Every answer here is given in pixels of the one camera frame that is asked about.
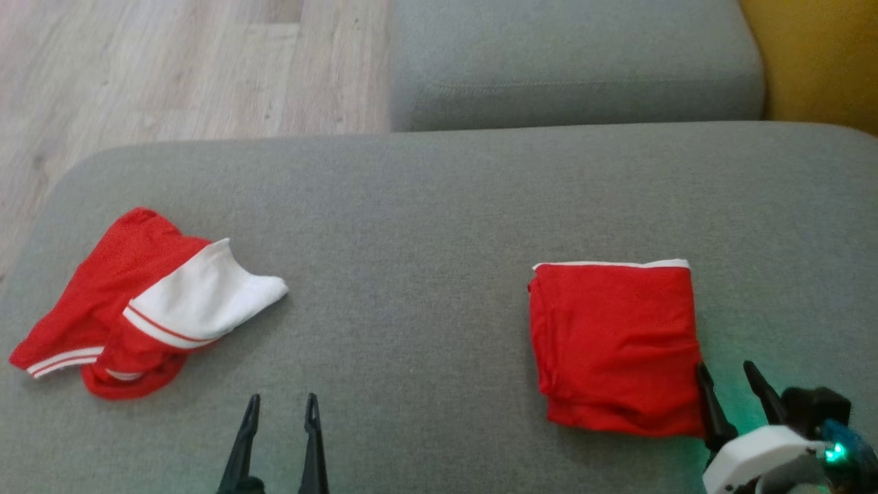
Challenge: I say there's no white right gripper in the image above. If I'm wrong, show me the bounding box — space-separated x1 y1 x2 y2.
695 360 835 494

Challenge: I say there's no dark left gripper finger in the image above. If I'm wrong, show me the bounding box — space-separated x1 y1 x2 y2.
298 392 331 494
217 393 265 494

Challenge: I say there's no red shirt with white trim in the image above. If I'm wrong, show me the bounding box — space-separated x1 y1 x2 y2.
526 259 708 439

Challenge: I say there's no red shirt with white sleeves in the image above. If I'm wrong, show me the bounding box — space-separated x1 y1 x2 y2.
8 207 289 401

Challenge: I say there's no grey fabric sofa seat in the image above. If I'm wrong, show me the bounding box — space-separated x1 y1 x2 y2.
0 121 878 494

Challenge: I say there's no yellow upholstered panel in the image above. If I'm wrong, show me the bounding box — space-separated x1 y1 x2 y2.
737 0 878 137

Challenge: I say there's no grey fabric ottoman cushion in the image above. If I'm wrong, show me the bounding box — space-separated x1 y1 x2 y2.
389 0 766 133

